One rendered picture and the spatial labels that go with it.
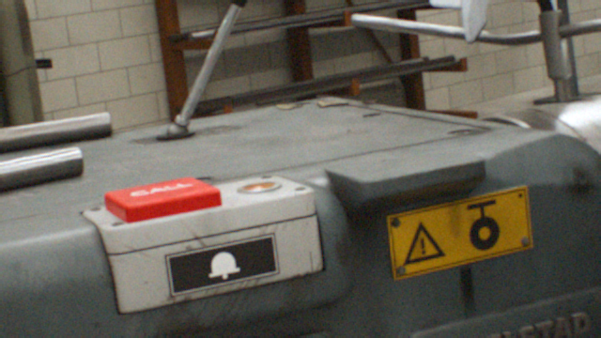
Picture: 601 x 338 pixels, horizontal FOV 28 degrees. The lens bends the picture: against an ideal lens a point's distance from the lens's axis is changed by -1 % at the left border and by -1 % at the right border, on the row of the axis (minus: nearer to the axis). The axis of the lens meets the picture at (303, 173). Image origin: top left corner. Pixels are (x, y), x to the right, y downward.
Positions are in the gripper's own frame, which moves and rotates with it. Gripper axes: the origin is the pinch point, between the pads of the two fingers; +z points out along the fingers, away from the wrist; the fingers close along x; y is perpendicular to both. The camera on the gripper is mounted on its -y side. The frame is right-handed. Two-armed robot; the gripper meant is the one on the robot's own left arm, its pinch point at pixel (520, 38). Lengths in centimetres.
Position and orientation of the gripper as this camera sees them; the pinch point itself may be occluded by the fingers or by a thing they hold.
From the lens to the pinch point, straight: 118.9
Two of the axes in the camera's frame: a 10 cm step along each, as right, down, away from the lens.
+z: 1.6, 9.8, 0.8
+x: -6.5, 1.6, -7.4
